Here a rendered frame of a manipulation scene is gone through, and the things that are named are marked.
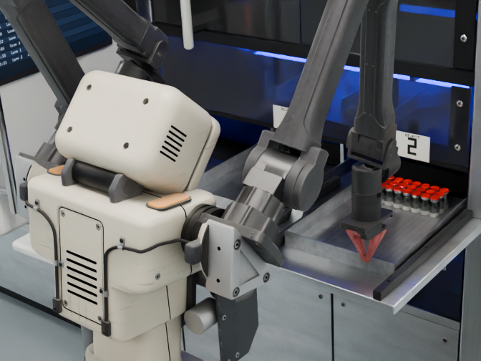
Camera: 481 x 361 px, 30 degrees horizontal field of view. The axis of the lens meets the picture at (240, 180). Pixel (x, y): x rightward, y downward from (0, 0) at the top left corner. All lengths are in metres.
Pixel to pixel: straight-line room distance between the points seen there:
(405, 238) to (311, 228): 0.21
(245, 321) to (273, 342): 1.02
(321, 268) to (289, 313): 0.66
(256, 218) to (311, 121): 0.17
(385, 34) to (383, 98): 0.13
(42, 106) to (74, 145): 0.87
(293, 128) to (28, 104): 1.01
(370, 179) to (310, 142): 0.38
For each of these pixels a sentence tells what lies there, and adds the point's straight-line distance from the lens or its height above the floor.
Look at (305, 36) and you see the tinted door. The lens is 2.11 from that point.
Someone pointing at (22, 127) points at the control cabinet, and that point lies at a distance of 2.22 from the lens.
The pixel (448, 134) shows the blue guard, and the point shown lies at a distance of 1.99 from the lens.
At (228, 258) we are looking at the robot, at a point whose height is 1.18.
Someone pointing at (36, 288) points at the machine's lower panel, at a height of 0.16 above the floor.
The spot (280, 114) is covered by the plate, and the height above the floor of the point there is 1.03.
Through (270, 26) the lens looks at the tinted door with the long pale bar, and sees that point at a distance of 2.17.
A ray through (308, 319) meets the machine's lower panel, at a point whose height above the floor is 0.45.
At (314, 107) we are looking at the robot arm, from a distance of 1.35.
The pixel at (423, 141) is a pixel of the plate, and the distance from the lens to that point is 2.02.
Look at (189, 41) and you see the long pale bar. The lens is 2.24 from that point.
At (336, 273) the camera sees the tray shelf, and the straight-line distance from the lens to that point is 1.81.
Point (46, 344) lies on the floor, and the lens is 3.29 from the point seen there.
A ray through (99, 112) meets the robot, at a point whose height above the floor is 1.35.
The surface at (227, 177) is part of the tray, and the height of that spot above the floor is 0.88.
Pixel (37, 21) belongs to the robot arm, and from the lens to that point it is 1.43.
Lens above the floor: 1.81
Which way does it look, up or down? 25 degrees down
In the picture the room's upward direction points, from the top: 4 degrees counter-clockwise
